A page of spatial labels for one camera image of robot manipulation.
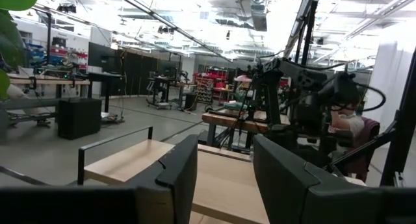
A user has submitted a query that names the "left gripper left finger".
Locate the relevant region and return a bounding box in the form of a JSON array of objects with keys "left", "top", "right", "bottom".
[{"left": 135, "top": 134, "right": 199, "bottom": 224}]

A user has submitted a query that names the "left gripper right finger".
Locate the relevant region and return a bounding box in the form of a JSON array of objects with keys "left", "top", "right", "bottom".
[{"left": 252, "top": 134, "right": 370, "bottom": 224}]

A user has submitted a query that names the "wooden shelf black metal frame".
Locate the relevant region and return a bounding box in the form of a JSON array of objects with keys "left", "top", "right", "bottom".
[{"left": 77, "top": 125, "right": 270, "bottom": 224}]

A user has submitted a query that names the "red parts shelf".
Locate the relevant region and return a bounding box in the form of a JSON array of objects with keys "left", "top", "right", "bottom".
[{"left": 194, "top": 68, "right": 228, "bottom": 105}]

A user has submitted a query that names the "wooden workbench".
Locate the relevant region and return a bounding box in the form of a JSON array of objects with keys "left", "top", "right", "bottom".
[
  {"left": 201, "top": 108, "right": 292, "bottom": 150},
  {"left": 8, "top": 73, "right": 92, "bottom": 98}
]

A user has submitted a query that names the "person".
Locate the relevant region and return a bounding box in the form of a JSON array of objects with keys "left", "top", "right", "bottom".
[{"left": 328, "top": 105, "right": 381, "bottom": 182}]

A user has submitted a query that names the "black workstation desk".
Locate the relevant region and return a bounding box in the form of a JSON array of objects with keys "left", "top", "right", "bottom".
[{"left": 146, "top": 76, "right": 196, "bottom": 110}]

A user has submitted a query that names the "black floor cabinet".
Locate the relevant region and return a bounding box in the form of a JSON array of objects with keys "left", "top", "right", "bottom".
[{"left": 57, "top": 97, "right": 103, "bottom": 141}]

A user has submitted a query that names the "black monitor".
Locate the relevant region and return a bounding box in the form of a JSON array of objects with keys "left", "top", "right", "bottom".
[{"left": 87, "top": 42, "right": 124, "bottom": 74}]

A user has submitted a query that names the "storage bin rack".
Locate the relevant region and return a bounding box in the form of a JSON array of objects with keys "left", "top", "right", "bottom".
[{"left": 25, "top": 42, "right": 88, "bottom": 72}]

